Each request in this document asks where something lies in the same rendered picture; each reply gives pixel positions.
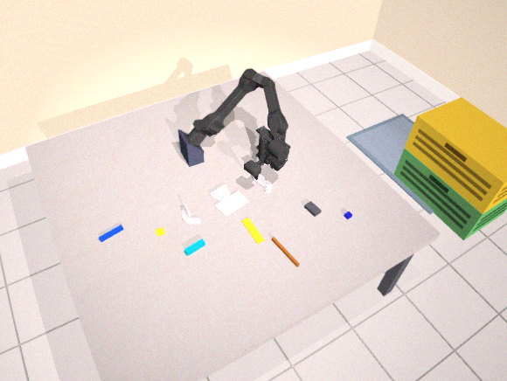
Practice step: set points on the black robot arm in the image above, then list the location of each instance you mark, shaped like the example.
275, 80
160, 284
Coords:
272, 140

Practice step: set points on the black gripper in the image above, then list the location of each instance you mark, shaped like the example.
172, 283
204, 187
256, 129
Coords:
254, 168

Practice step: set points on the cyan rounded bar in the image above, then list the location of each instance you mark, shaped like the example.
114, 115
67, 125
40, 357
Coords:
193, 248

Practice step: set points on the yellow flat bar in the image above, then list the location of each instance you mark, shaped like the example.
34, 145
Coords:
253, 231

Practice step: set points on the orange thin bar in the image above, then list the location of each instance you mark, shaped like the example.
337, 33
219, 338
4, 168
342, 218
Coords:
285, 252

